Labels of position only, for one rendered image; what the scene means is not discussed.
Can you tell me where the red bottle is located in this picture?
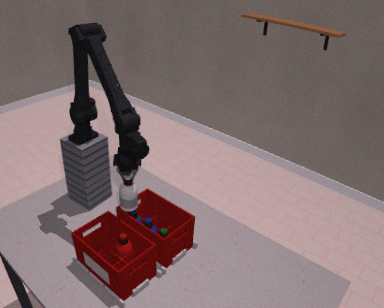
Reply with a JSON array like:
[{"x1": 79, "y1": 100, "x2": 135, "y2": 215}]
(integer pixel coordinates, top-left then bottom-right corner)
[{"x1": 115, "y1": 233, "x2": 134, "y2": 259}]

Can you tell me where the red crate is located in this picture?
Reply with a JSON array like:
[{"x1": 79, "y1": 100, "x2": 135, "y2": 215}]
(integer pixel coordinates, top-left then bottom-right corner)
[
  {"x1": 119, "y1": 192, "x2": 195, "y2": 268},
  {"x1": 74, "y1": 216, "x2": 156, "y2": 301}
]

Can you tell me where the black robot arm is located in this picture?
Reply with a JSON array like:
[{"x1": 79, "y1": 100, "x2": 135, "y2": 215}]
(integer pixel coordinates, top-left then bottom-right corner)
[{"x1": 68, "y1": 23, "x2": 149, "y2": 175}]

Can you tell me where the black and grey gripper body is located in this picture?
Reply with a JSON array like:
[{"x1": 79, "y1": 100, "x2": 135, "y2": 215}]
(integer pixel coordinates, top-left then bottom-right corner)
[{"x1": 113, "y1": 147, "x2": 141, "y2": 170}]

